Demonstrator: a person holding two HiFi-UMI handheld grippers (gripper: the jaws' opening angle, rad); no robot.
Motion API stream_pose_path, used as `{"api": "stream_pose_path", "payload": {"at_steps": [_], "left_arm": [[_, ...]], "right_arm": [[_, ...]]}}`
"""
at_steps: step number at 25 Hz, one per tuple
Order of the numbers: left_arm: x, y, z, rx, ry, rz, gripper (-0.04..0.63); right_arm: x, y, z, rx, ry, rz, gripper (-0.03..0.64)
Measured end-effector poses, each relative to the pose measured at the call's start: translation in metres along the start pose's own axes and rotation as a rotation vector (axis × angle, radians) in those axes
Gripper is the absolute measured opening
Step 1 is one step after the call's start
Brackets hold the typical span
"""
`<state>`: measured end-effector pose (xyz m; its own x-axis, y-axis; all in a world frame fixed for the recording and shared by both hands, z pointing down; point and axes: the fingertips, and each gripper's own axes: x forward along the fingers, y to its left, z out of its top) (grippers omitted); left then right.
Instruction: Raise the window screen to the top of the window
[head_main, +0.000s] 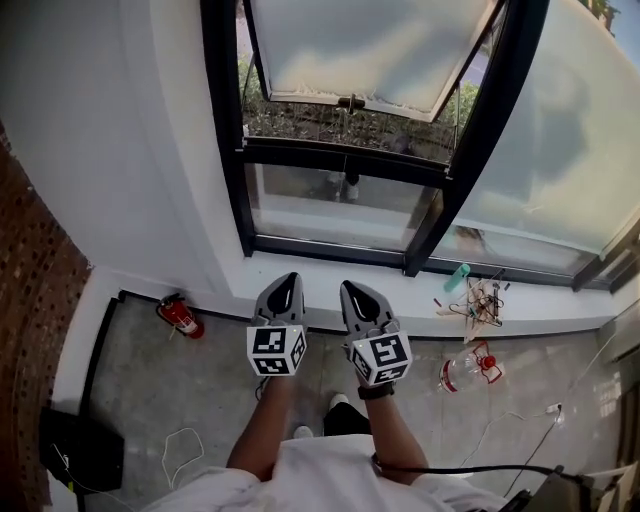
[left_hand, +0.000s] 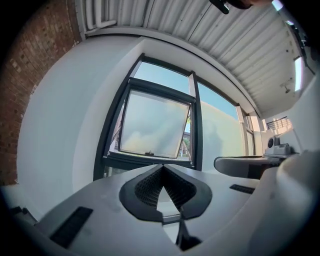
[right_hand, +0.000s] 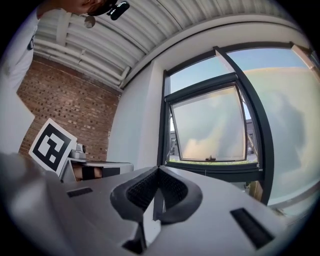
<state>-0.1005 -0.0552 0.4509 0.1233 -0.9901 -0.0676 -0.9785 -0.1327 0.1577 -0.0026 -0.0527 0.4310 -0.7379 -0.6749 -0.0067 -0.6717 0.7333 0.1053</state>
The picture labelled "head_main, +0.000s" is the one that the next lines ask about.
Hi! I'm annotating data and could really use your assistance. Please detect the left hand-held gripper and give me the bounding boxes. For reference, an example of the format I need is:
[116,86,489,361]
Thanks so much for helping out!
[245,272,309,378]

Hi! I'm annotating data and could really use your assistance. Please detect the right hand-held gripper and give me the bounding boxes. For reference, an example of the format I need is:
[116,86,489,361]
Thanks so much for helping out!
[339,280,414,389]

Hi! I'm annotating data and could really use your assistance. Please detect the person's right forearm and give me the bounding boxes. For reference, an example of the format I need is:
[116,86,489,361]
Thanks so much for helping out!
[356,384,432,485]

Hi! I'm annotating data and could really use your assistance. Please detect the person's left forearm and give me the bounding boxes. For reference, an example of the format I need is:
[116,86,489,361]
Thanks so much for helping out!
[227,373,295,484]

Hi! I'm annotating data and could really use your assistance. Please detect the frosted glass window sash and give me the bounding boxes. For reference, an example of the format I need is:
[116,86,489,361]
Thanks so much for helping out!
[243,0,507,124]

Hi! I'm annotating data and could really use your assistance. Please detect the black wristwatch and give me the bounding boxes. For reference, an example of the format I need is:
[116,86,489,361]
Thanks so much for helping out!
[356,383,397,402]

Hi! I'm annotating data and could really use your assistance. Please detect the teal cylindrical bottle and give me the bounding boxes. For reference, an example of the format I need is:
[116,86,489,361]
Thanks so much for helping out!
[443,263,472,295]

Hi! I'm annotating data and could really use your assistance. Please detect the red fire extinguisher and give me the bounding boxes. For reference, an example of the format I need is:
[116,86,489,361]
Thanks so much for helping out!
[155,292,206,341]

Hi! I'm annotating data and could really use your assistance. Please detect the person's right leg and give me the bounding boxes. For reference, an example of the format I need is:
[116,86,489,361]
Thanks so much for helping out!
[322,401,372,437]

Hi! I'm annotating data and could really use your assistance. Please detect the clear plastic jug red cap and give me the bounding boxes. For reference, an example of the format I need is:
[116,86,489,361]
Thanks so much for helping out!
[438,340,505,396]

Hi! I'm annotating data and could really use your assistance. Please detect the person's white shirt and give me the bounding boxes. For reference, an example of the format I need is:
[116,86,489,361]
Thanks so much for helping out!
[142,432,509,512]

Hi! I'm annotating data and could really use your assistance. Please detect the black floor strip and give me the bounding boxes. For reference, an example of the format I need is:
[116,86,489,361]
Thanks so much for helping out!
[79,288,127,416]

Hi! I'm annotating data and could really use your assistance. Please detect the black flat case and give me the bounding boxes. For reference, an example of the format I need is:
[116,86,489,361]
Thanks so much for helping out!
[38,405,126,495]

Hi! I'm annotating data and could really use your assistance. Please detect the grey equipment box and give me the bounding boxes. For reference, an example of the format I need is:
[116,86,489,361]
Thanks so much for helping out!
[499,464,621,512]

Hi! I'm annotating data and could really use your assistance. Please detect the tangle of sticks and wires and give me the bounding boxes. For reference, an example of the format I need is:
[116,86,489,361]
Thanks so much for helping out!
[434,268,512,346]

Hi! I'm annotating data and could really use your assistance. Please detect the white floor cable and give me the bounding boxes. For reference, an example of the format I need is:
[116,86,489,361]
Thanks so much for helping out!
[458,324,619,471]

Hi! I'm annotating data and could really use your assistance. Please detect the thick black cable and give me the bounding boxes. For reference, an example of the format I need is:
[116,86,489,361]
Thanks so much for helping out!
[370,451,559,477]

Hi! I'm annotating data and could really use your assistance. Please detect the white wire loop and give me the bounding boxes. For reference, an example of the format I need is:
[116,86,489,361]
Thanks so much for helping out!
[161,426,207,491]

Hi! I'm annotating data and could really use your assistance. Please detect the dark window sash handle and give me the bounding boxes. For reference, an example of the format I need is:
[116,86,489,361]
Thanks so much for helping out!
[336,92,370,115]

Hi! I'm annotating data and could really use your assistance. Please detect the thin black floor cable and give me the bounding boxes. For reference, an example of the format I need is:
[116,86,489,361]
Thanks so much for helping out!
[502,417,562,501]

